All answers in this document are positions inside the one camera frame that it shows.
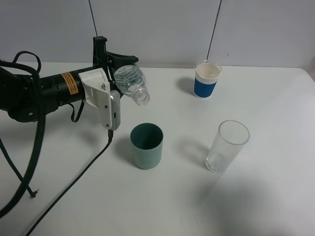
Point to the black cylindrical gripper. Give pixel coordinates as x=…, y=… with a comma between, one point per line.
x=68, y=87

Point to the clear green-label water bottle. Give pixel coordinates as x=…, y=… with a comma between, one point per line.
x=131, y=81

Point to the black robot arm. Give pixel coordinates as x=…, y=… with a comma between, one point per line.
x=19, y=84

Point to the green plastic cup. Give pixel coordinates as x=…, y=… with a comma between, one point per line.
x=147, y=141

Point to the blue sleeved white cup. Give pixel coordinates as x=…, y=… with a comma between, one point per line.
x=206, y=77

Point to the clear drinking glass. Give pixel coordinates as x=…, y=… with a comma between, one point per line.
x=229, y=140

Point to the white gripper camera mount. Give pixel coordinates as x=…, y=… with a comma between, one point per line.
x=99, y=95

